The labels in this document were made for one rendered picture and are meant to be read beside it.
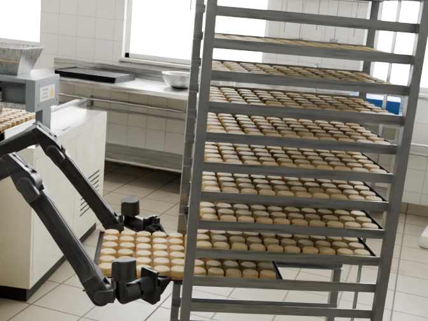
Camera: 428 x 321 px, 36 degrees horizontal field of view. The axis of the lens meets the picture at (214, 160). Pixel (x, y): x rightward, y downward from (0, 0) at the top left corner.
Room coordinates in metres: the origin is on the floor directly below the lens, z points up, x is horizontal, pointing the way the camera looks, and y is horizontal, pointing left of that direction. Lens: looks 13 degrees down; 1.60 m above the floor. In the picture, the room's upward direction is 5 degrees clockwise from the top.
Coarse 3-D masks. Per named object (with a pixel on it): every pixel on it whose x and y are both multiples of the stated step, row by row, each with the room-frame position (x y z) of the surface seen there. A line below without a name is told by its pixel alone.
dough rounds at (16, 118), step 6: (6, 108) 3.75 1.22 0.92; (6, 114) 3.57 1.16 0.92; (12, 114) 3.65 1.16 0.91; (18, 114) 3.61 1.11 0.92; (24, 114) 3.65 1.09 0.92; (30, 114) 3.64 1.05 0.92; (0, 120) 3.38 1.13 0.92; (6, 120) 3.43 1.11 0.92; (12, 120) 3.42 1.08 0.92; (18, 120) 3.43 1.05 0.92; (24, 120) 3.49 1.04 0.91; (30, 120) 3.55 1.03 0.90; (0, 126) 3.24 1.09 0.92; (6, 126) 3.27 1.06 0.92; (12, 126) 3.36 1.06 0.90
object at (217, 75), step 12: (216, 72) 1.88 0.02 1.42; (228, 72) 1.89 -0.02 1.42; (240, 72) 1.89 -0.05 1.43; (264, 84) 1.90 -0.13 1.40; (276, 84) 1.90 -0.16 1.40; (288, 84) 1.91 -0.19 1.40; (300, 84) 1.91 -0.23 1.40; (312, 84) 1.92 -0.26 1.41; (324, 84) 1.92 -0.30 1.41; (336, 84) 1.92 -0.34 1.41; (348, 84) 1.93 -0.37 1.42; (360, 84) 1.93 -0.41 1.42; (372, 84) 1.94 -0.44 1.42; (384, 84) 1.94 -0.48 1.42
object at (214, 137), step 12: (216, 132) 1.89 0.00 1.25; (252, 144) 1.90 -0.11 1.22; (264, 144) 1.90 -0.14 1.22; (276, 144) 1.91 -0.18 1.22; (288, 144) 1.91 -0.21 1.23; (300, 144) 1.91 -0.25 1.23; (312, 144) 1.92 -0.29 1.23; (324, 144) 1.92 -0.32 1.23; (336, 144) 1.93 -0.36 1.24; (348, 144) 1.93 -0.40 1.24; (360, 144) 1.94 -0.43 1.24; (372, 144) 1.94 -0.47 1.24; (384, 144) 1.94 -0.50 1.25
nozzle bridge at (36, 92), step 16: (0, 80) 3.18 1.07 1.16; (16, 80) 3.17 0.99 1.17; (32, 80) 3.17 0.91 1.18; (48, 80) 3.34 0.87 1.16; (16, 96) 3.26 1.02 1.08; (32, 96) 3.17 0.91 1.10; (48, 96) 3.34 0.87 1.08; (32, 112) 3.17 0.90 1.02; (48, 112) 3.35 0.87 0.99; (48, 128) 3.36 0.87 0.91
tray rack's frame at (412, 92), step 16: (368, 16) 2.38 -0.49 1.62; (368, 32) 2.37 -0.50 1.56; (416, 32) 1.94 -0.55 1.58; (416, 48) 1.92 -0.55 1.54; (368, 64) 2.37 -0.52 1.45; (416, 64) 1.92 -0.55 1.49; (416, 80) 1.92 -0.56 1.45; (384, 96) 2.17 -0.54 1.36; (416, 96) 1.92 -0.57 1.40; (400, 128) 1.94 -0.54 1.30; (400, 144) 1.92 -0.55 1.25; (400, 160) 1.92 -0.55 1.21; (400, 176) 1.92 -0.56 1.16; (400, 192) 1.92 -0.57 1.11; (400, 208) 1.92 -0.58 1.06; (384, 240) 1.93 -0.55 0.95; (384, 256) 1.92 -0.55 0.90; (336, 272) 2.37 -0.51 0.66; (384, 272) 1.92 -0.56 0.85; (384, 288) 1.92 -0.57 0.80; (384, 304) 1.92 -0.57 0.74; (352, 320) 2.15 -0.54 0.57
